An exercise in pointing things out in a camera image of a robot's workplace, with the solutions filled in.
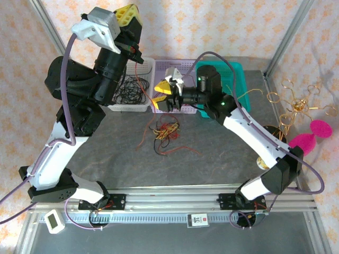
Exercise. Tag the lilac plastic basket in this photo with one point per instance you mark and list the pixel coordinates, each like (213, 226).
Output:
(161, 66)

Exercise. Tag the teal plastic basket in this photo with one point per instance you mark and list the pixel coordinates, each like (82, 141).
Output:
(241, 79)

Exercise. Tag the pink fuzzy object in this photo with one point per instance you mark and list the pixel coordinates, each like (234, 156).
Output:
(302, 144)

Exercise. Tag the white label card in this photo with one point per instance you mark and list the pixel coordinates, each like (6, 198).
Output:
(197, 220)

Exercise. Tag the white plastic basket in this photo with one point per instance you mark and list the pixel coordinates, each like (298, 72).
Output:
(127, 108)

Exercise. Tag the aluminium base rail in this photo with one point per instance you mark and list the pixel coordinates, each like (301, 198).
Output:
(172, 198)

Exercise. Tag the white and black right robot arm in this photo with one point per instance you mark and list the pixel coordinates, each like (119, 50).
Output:
(251, 127)

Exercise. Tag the white digital timer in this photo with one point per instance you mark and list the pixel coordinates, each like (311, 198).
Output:
(54, 221)

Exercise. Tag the aluminium frame post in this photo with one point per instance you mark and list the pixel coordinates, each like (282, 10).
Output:
(47, 23)
(288, 37)

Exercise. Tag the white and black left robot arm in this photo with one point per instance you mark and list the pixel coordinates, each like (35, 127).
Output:
(50, 164)

